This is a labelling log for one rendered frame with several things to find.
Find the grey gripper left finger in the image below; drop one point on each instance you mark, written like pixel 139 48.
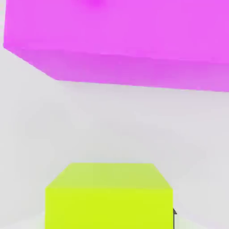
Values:
pixel 36 222

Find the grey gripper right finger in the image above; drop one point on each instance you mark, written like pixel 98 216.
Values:
pixel 180 221

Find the small yellow cube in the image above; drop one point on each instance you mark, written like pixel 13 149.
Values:
pixel 109 202

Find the large magenta box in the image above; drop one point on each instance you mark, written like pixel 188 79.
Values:
pixel 118 44

